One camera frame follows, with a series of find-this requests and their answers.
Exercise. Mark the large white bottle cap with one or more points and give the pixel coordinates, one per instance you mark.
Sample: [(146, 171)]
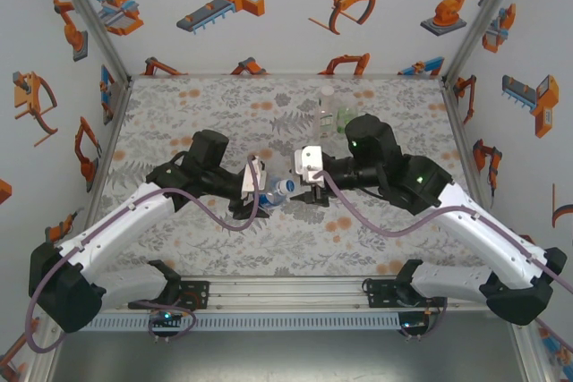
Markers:
[(327, 90)]

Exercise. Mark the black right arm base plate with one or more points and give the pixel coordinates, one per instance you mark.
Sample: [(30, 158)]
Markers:
[(378, 294)]

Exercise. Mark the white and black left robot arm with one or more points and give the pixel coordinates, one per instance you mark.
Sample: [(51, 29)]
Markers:
[(116, 221)]

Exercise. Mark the aluminium frame leg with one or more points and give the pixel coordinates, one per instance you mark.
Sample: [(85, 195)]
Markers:
[(38, 368), (539, 366)]

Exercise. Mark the small green circuit board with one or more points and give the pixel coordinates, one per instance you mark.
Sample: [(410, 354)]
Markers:
[(166, 316), (414, 324)]

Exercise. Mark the aluminium frame rail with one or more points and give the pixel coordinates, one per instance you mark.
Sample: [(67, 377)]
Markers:
[(286, 294)]

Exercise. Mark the aluminium frame post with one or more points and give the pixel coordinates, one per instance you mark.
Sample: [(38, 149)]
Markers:
[(93, 19), (485, 19)]

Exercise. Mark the floral patterned table mat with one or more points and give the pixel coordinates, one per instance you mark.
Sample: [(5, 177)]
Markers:
[(313, 248)]

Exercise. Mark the clear bottle blue label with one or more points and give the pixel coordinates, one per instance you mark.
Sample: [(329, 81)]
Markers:
[(286, 186)]

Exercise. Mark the clear bottle white green label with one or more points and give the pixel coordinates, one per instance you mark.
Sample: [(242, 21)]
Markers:
[(327, 118)]

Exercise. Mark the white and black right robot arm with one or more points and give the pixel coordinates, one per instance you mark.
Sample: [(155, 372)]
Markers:
[(483, 225)]

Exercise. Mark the grey metal lower panel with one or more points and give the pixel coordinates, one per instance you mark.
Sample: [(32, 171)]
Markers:
[(286, 359)]

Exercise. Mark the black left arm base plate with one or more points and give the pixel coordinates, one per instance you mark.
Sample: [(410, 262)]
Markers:
[(199, 294)]

